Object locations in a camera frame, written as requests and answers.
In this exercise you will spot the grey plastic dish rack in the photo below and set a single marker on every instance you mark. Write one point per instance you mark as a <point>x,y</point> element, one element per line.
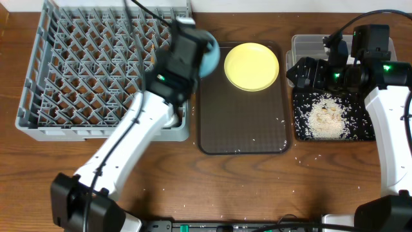
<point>86,65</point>

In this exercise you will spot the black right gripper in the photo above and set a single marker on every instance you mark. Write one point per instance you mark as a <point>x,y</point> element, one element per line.
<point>318,65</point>

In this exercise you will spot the clear plastic waste bin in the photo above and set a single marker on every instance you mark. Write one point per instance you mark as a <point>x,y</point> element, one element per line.
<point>305,46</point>

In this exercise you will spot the light blue bowl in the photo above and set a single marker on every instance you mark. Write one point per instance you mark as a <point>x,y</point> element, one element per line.
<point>211,58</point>

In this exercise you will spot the dark brown serving tray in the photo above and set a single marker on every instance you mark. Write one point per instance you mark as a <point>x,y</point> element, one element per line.
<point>231,121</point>

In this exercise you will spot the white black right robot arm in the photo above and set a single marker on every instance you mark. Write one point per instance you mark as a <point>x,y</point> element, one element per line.
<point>390,113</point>

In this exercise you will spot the white pink bowl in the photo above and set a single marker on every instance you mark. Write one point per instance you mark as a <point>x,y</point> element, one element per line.
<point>174,120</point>

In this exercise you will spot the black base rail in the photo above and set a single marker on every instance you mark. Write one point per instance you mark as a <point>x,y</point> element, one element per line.
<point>169,226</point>

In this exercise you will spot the yellow round plate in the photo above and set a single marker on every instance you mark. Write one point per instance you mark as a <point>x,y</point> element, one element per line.
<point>251,67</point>

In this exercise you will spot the black waste tray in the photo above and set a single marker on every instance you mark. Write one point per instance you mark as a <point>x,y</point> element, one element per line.
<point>334,119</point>

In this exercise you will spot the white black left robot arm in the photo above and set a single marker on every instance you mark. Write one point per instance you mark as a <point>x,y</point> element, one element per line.
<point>87,201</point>

